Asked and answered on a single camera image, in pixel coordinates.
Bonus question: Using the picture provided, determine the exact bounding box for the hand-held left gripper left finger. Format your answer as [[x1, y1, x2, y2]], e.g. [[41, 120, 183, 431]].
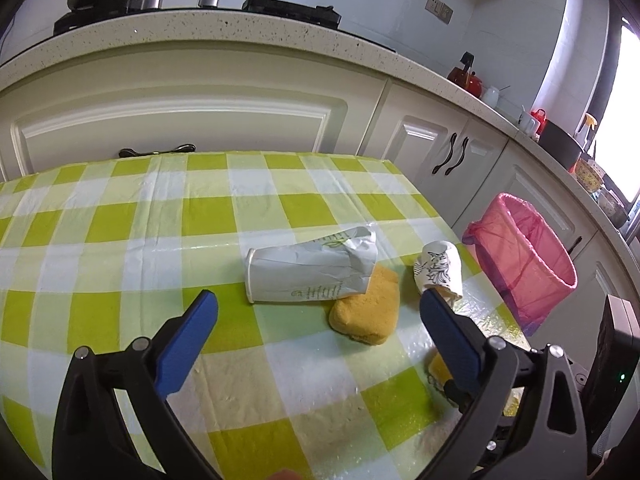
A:
[[51, 289, 221, 480]]

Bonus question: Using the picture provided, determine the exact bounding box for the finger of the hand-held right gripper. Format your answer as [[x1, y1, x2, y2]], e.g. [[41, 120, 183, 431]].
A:
[[443, 379, 473, 409]]

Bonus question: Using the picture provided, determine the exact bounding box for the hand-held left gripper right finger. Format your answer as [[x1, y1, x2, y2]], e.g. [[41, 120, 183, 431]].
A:
[[417, 287, 588, 480]]

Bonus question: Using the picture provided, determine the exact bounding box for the small yellow sponge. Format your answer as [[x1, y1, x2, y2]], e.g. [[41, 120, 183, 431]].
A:
[[425, 350, 454, 387]]

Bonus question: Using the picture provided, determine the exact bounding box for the patterned paper cup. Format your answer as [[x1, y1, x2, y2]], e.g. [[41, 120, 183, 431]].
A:
[[414, 241, 463, 302]]

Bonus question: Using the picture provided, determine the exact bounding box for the large yellow sponge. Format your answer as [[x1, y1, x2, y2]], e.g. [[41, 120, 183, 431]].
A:
[[328, 265, 401, 346]]

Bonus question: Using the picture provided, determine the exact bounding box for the pink trash bin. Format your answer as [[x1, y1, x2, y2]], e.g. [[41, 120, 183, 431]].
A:
[[461, 192, 578, 337]]

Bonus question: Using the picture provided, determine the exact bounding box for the crushed white paper cup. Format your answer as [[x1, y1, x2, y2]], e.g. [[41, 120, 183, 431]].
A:
[[245, 226, 377, 305]]

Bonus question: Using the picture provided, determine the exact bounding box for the green checkered tablecloth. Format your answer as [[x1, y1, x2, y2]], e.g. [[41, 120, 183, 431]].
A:
[[0, 151, 533, 480]]

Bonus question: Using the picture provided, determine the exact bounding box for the metal bowl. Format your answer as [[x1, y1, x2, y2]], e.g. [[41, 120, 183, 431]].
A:
[[597, 187, 629, 226]]

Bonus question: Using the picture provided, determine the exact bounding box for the patterned bowl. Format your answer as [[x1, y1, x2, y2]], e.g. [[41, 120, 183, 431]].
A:
[[574, 160, 604, 192]]

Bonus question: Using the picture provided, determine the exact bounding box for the dark grey pot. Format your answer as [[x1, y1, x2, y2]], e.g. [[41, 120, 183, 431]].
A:
[[539, 120, 585, 171]]

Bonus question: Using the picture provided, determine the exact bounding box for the spray bottle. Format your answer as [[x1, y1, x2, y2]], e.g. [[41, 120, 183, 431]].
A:
[[582, 114, 599, 159]]

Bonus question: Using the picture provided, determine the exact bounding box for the white mug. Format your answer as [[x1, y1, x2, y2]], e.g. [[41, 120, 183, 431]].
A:
[[517, 107, 541, 136]]

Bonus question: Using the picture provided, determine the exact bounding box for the white kitchen cabinet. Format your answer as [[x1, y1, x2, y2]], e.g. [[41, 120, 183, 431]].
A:
[[0, 7, 640, 361]]

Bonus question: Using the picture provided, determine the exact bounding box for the window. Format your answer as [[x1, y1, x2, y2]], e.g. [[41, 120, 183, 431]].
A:
[[594, 15, 640, 202]]

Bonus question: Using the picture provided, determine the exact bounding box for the black gas cooktop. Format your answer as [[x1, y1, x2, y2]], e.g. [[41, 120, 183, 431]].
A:
[[52, 0, 396, 54]]

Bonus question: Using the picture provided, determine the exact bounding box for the black drawer handle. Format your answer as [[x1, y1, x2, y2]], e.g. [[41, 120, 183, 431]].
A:
[[119, 144, 195, 157]]

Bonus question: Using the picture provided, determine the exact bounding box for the wall switch panel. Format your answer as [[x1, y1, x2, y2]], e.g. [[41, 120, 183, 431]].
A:
[[426, 0, 454, 23]]

